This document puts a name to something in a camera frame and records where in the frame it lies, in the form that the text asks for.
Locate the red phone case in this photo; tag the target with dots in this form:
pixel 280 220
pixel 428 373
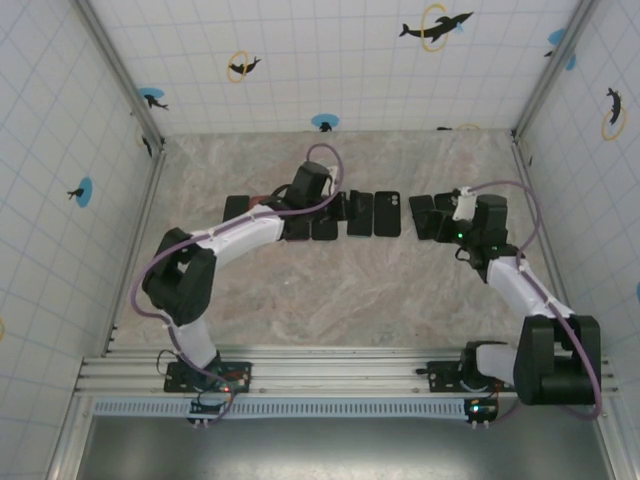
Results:
pixel 257 200

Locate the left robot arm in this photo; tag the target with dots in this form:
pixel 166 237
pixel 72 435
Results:
pixel 240 232

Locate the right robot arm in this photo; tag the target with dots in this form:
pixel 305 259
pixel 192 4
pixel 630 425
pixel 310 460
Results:
pixel 525 290

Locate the small circuit board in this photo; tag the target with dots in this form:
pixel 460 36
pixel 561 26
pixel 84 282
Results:
pixel 205 410
pixel 480 411

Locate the grey metal sheet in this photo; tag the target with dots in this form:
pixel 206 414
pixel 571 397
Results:
pixel 330 450

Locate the aluminium table side rail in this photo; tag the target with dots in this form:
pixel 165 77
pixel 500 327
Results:
pixel 536 200
pixel 141 225

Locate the aluminium mounting rail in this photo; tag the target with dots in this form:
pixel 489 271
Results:
pixel 330 372

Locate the aluminium corner post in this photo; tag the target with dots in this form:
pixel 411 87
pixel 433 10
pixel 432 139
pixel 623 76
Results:
pixel 555 67
pixel 120 75

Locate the aluminium frame bar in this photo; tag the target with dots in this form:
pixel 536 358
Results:
pixel 611 440
pixel 67 440

